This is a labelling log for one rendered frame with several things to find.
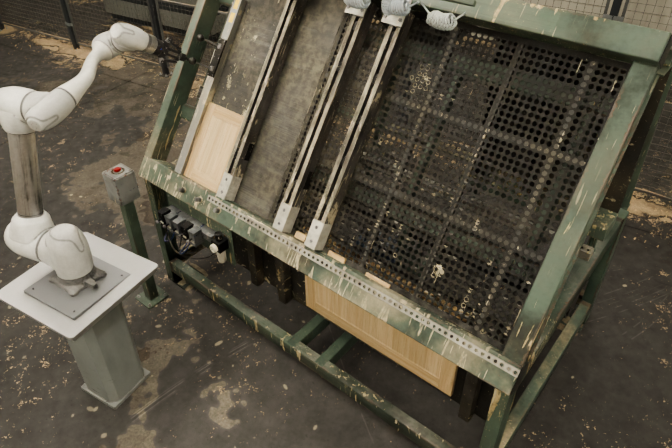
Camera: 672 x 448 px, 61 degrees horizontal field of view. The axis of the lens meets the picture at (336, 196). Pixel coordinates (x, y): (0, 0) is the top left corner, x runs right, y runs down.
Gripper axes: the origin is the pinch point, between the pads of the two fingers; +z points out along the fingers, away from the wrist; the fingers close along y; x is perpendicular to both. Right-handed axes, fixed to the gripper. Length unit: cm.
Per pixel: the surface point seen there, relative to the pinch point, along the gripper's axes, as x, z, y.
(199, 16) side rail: -11.7, 10.5, -23.1
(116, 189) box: -6, -9, 75
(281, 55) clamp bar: 50, 11, -18
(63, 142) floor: -227, 98, 106
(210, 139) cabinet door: 21.9, 13.8, 33.7
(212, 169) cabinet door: 30, 14, 47
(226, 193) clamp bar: 49, 8, 53
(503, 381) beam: 199, 11, 66
